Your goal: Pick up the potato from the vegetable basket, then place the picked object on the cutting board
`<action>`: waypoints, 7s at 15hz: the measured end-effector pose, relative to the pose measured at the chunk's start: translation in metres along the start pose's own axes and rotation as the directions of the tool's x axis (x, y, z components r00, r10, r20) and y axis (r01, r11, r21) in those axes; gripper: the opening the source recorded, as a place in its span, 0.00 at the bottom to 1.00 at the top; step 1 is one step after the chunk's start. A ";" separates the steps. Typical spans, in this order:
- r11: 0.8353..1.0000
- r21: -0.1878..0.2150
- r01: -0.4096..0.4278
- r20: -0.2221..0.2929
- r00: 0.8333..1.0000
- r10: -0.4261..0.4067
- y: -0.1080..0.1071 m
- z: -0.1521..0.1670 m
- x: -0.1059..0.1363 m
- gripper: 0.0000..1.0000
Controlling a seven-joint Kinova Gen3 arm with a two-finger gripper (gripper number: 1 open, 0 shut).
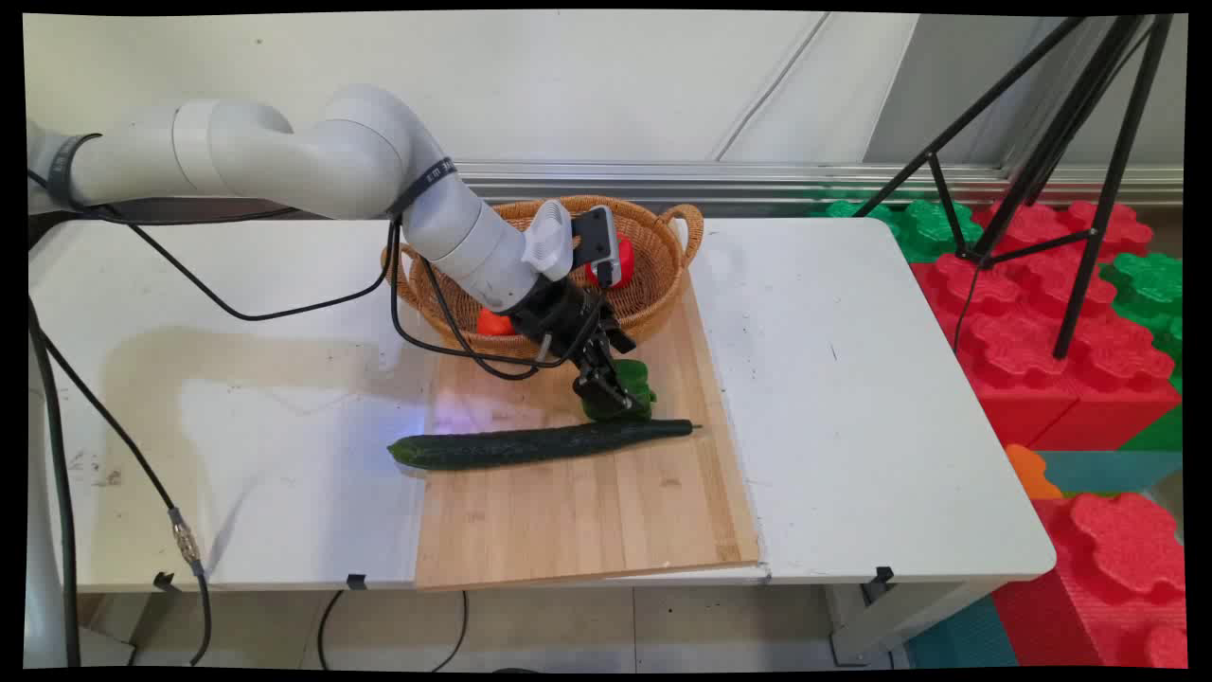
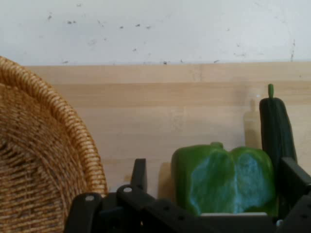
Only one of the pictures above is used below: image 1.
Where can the black wrist camera, white mount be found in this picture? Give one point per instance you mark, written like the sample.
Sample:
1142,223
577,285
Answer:
595,242

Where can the black camera tripod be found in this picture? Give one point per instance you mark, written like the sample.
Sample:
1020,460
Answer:
1060,142

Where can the dark green cucumber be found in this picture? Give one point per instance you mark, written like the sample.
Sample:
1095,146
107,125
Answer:
530,445

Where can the red toy tomato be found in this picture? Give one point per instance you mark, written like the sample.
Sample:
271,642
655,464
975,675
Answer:
623,265

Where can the bamboo cutting board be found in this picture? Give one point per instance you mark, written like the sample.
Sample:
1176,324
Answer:
587,502

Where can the orange tomato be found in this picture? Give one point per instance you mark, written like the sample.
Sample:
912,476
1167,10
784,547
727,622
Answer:
492,324

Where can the white table leg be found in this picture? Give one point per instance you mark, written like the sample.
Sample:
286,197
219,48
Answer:
890,620

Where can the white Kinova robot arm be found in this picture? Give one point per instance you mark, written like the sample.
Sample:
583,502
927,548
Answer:
312,152

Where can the aluminium wall rail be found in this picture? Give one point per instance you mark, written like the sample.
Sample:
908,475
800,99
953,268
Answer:
805,180

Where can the green foam block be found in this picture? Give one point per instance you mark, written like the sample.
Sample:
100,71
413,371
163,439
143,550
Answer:
923,227
1150,284

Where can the orange foam piece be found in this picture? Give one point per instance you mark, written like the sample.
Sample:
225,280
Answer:
1030,474

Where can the large red foam block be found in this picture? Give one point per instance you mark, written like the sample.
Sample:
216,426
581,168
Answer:
1032,332

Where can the green toy bell pepper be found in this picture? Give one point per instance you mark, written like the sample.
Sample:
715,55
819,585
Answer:
636,379

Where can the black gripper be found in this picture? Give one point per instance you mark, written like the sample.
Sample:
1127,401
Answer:
559,317

